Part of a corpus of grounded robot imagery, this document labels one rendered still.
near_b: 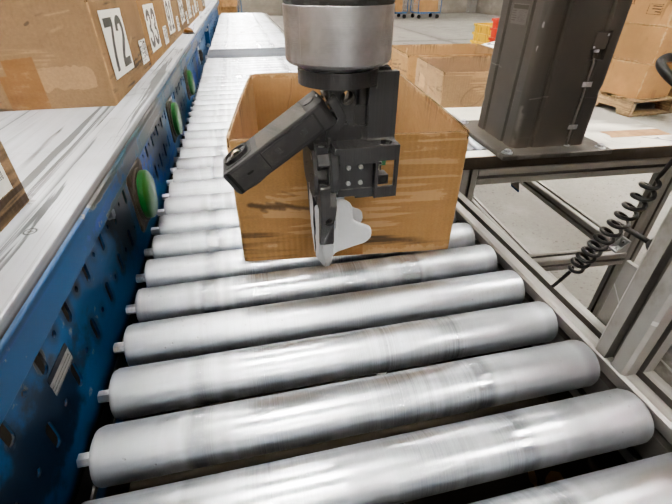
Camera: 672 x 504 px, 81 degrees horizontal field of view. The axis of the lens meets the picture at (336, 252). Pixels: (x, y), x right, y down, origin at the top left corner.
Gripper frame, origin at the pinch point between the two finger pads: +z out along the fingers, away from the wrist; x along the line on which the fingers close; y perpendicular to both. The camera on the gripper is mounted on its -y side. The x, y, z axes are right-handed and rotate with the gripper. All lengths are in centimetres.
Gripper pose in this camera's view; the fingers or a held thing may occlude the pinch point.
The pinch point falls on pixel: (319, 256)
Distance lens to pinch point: 45.5
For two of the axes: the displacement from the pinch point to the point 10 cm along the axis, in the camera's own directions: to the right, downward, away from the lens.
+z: 0.0, 8.2, 5.7
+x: -2.1, -5.5, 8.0
